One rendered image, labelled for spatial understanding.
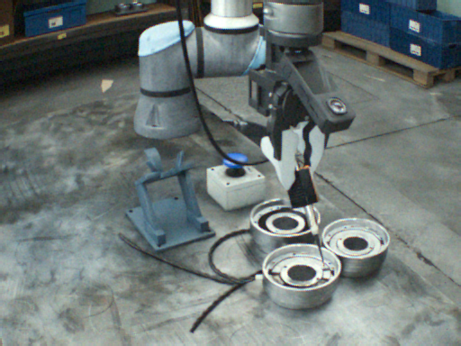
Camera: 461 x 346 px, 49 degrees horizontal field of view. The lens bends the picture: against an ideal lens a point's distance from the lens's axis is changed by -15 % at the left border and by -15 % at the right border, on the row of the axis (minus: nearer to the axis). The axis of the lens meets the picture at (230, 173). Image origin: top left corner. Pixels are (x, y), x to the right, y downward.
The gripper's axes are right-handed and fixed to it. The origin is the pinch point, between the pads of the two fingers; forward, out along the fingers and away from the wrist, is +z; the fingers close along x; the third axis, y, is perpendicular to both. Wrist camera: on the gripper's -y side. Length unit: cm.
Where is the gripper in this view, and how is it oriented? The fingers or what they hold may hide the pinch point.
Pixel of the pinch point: (300, 179)
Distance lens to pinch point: 77.6
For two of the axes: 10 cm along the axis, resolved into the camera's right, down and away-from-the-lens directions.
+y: -5.0, -4.0, 7.7
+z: 0.1, 8.9, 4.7
